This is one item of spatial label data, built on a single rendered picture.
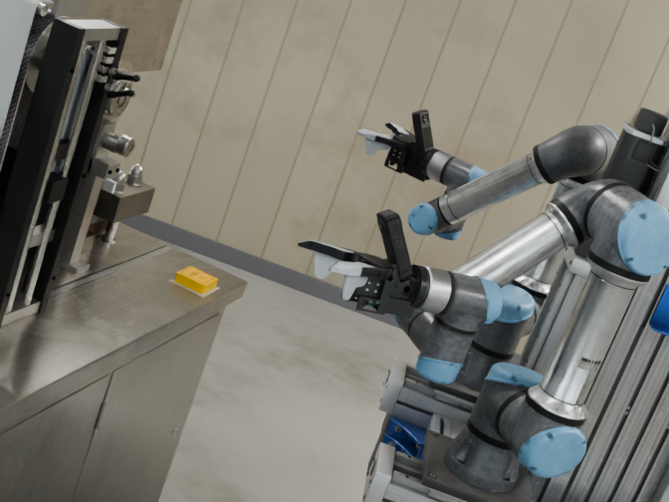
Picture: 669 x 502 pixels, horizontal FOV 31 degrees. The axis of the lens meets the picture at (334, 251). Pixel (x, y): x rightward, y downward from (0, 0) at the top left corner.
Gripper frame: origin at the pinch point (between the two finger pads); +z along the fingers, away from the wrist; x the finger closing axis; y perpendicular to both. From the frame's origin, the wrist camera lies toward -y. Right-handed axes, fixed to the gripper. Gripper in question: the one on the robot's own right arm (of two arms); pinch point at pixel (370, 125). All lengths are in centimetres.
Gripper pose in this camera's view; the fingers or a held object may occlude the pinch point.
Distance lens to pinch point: 309.4
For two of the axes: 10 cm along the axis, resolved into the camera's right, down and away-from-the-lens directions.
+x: 5.4, -2.1, 8.1
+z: -8.0, -4.3, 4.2
